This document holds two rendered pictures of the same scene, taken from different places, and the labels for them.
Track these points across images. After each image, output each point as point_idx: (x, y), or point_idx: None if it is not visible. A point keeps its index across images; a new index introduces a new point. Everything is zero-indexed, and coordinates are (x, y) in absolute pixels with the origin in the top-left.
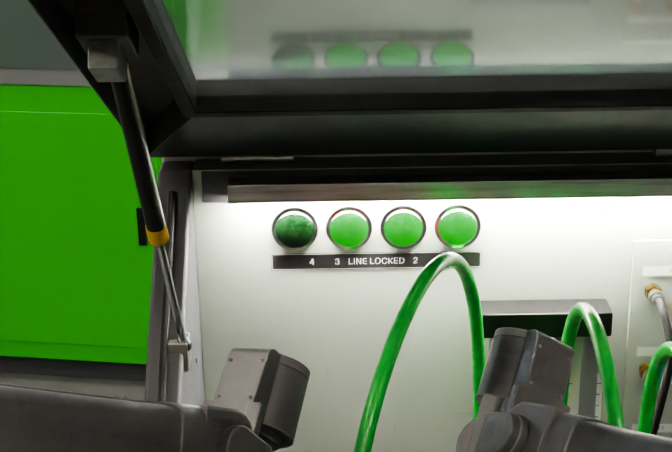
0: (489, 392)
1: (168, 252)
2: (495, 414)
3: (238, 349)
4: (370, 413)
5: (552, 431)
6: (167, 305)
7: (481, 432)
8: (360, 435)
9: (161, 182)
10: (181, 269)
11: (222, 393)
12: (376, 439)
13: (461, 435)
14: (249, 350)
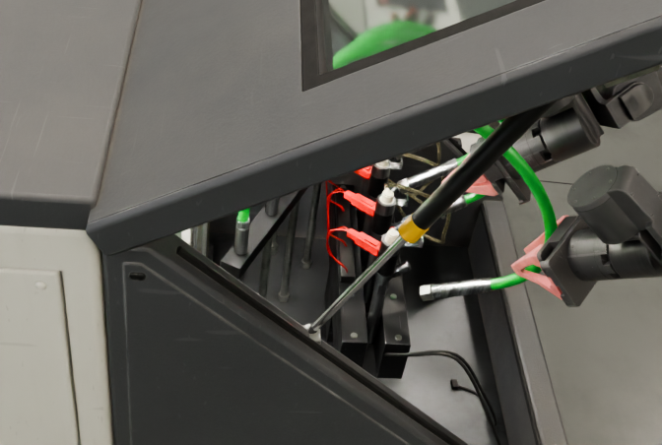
0: (570, 99)
1: (242, 290)
2: (628, 94)
3: (624, 186)
4: (537, 177)
5: (659, 72)
6: (288, 322)
7: (613, 113)
8: (544, 193)
9: (163, 253)
10: (251, 291)
11: (650, 212)
12: None
13: (584, 131)
14: (628, 179)
